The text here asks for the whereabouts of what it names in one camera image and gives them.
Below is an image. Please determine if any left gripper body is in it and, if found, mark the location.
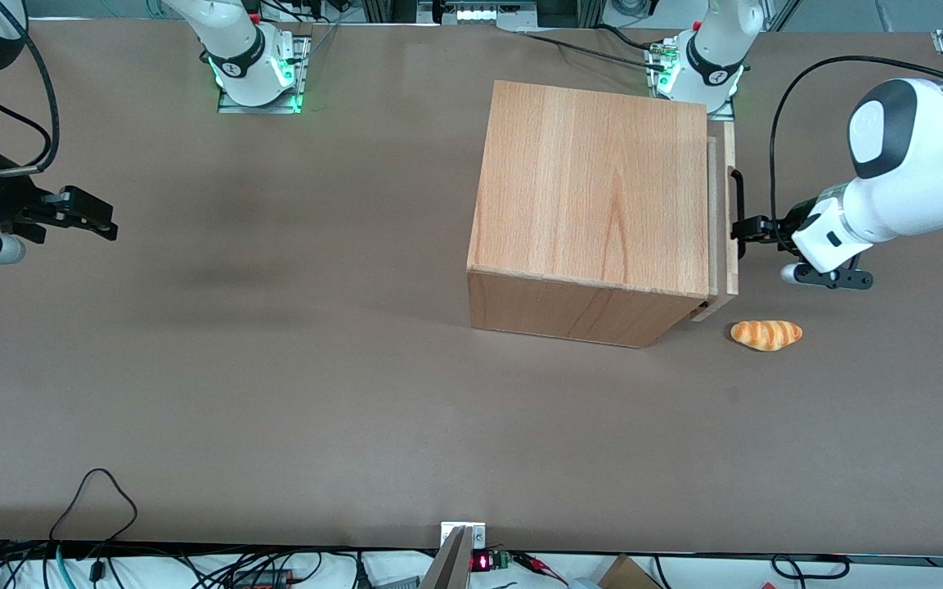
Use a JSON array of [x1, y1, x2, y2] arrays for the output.
[[772, 195, 863, 275]]

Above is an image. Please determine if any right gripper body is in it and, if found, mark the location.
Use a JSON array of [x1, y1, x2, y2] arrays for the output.
[[0, 162, 55, 242]]

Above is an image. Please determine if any light wooden drawer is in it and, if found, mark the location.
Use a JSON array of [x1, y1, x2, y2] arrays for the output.
[[690, 121, 740, 322]]

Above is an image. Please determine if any light wooden drawer cabinet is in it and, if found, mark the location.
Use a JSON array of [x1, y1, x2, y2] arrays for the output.
[[467, 80, 711, 348]]

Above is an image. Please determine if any toy bread roll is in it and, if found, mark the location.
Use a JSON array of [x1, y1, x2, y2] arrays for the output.
[[730, 320, 803, 352]]

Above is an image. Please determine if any white lit device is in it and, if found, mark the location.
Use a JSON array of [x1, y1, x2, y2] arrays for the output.
[[455, 3, 523, 25]]

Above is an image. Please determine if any brown cardboard piece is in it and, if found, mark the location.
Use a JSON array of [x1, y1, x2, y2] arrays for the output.
[[598, 555, 640, 589]]

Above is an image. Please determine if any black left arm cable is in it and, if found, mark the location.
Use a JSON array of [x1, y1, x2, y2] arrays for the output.
[[769, 55, 943, 250]]

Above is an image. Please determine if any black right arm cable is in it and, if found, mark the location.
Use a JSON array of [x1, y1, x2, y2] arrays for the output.
[[0, 0, 61, 177]]

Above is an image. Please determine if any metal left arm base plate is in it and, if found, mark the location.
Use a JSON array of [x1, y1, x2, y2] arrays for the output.
[[644, 45, 738, 122]]

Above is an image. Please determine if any black cable to arm base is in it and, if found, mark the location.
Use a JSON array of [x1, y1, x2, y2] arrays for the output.
[[520, 25, 678, 68]]

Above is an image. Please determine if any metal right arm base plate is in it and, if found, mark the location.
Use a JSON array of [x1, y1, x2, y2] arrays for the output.
[[218, 33, 313, 115]]

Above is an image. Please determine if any black looped cable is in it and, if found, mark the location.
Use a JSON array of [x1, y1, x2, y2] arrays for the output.
[[49, 468, 138, 542]]

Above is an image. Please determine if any thin black cable coil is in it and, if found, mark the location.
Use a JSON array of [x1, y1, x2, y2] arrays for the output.
[[771, 554, 851, 579]]

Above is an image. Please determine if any metal bracket with wooden bar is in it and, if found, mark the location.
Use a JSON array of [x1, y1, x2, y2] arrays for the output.
[[420, 522, 487, 589]]

